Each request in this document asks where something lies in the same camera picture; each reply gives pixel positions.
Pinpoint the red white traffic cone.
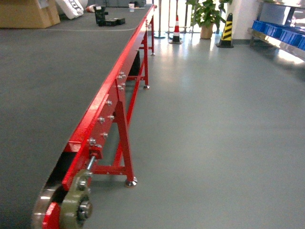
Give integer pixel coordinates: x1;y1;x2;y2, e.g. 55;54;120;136
169;15;182;44

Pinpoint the blue bin front middle-left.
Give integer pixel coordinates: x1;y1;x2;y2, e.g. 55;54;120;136
279;30;305;51

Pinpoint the stainless steel roller shelf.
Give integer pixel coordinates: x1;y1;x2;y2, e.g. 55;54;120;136
247;0;305;61

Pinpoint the red conveyor frame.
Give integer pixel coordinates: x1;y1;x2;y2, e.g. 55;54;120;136
31;5;154;229

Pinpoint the tall black box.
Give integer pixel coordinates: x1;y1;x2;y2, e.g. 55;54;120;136
93;6;108;26

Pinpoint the flat black box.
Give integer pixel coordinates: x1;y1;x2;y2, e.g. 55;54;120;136
97;18;126;27

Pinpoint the yellow black traffic cone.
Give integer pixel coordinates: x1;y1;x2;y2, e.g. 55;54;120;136
216;13;234;48

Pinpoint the potted green plant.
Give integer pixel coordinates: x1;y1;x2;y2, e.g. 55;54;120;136
186;0;233;40

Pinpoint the large cardboard box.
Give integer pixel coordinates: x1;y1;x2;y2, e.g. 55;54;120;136
0;0;60;29

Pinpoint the blue bin far left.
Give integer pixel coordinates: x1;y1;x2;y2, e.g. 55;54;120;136
252;20;278;36

